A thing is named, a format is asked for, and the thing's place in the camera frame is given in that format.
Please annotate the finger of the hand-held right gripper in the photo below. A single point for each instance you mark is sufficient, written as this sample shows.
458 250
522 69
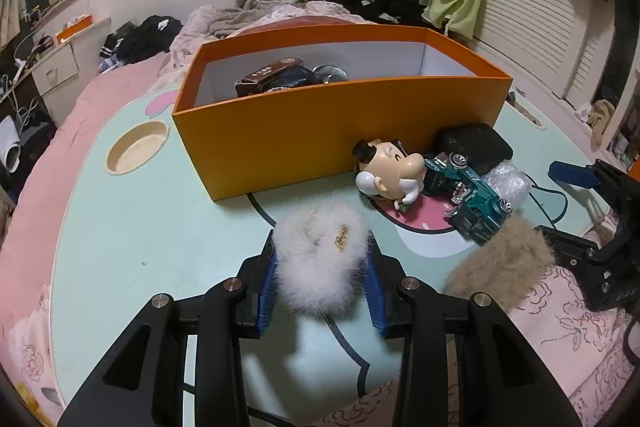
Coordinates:
572 174
567 247

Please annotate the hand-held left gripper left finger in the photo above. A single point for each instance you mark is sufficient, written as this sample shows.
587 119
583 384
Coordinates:
267 289

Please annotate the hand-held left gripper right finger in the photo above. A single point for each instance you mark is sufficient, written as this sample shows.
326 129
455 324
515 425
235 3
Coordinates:
376 294

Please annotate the clear plastic bag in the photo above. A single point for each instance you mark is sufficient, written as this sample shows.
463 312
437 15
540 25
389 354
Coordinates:
512 184

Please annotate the white fluffy scrunchie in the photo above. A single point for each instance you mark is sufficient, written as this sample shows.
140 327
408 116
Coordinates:
320 257

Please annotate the brown fluffy scrunchie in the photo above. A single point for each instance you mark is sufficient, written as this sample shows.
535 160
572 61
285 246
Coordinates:
500 267

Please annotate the black case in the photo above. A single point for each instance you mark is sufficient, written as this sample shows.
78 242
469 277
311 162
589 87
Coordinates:
475 144

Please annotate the green toy car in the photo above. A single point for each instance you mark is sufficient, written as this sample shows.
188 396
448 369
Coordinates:
470 197

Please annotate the cartoon figure head toy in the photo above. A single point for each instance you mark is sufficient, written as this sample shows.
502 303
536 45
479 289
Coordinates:
395 172

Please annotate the orange cardboard box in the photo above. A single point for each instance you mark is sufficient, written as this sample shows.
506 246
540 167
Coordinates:
300 132

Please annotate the dark brown small box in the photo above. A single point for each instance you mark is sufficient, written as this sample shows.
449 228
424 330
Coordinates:
265 77

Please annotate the round metal tin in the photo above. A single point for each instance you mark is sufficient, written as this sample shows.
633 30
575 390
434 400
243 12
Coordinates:
331 73

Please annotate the mint green desktop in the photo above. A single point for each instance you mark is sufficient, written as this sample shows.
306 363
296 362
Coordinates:
150 232

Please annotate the beige shoes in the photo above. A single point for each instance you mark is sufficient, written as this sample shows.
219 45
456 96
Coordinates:
602 122

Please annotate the pink rose print cloth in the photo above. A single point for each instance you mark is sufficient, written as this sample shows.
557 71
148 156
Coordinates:
575 357

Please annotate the white louvered closet door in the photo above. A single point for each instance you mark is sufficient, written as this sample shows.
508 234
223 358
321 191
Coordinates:
545 32

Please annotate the black clothes pile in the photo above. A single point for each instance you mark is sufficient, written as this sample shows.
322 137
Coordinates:
375 2
140 39

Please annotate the red cushion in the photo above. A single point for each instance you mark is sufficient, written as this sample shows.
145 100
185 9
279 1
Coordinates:
300 27

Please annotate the pink floral blanket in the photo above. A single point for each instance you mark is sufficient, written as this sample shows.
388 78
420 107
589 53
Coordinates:
200 32

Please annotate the beige knit blanket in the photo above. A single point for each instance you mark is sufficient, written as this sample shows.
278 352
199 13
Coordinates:
270 2

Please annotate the white slippers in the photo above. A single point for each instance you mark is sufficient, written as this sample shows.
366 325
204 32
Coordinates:
10 147

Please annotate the white drawer cabinet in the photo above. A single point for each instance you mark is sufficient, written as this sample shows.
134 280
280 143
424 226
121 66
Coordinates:
55 67

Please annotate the small orange box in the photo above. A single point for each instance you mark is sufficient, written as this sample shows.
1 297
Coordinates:
75 27

